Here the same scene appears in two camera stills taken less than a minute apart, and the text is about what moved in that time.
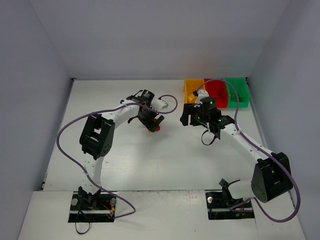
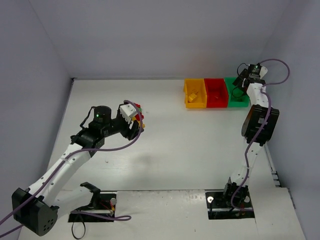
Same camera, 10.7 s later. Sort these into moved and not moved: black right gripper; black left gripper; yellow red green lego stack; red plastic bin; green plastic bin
Moved: black left gripper; black right gripper; yellow red green lego stack
Not moved: red plastic bin; green plastic bin
